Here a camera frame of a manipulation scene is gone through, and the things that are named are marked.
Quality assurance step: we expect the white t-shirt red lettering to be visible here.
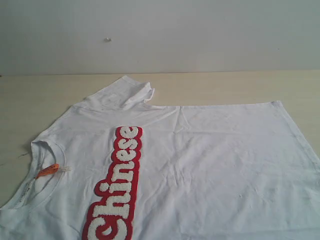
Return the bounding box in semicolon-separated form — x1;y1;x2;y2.
0;76;320;240

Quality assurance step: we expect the orange neck tag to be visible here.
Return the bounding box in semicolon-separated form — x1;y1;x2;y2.
35;163;60;179

